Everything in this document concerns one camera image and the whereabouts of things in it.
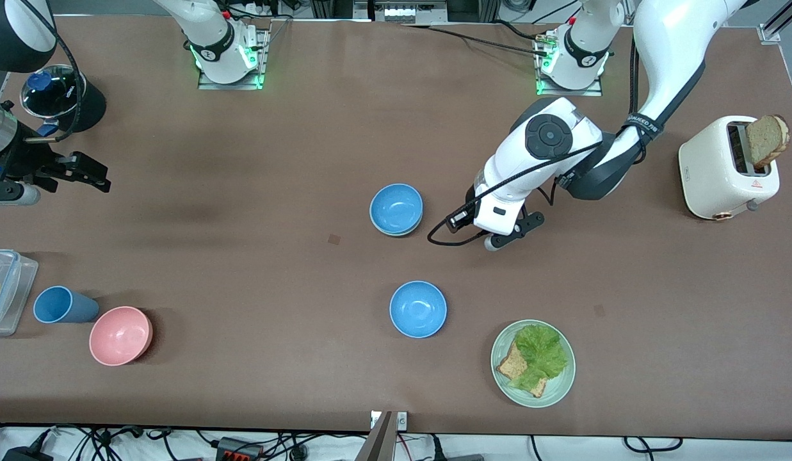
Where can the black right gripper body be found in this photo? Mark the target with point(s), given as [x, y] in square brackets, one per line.
[38, 165]

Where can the green bowl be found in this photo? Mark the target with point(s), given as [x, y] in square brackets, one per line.
[405, 234]

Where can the blue bowl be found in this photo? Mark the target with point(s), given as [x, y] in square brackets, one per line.
[418, 309]
[396, 208]

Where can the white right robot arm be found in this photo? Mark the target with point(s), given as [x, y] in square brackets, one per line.
[210, 38]

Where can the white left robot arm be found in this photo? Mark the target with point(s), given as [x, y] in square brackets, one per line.
[671, 51]

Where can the pink bowl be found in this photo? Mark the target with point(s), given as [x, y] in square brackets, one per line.
[120, 336]

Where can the black round container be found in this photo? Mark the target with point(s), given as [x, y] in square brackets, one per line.
[91, 109]

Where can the clear plastic container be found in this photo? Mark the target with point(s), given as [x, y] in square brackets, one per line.
[15, 288]

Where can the green lettuce leaf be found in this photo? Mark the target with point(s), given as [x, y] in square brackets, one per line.
[543, 352]

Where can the blue cup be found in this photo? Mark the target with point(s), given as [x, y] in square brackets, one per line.
[63, 305]

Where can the seeded toast slice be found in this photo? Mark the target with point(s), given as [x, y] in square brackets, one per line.
[512, 366]

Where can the green plate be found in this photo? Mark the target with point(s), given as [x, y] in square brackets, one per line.
[559, 390]

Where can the white toaster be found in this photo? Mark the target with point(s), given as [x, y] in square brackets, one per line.
[709, 173]

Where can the silver equipment box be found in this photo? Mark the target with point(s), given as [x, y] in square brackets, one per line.
[402, 13]

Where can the brown bread slice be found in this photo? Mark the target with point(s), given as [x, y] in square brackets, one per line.
[767, 137]

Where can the black power adapter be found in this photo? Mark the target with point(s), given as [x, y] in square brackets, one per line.
[24, 456]

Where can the red black power strip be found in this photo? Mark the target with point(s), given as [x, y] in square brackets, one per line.
[239, 451]

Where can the white pole bracket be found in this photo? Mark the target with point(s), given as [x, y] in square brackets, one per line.
[402, 420]

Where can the grey camera pole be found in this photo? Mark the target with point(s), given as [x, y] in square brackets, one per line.
[378, 445]

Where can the aluminium frame bracket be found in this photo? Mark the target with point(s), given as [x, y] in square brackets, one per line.
[776, 25]

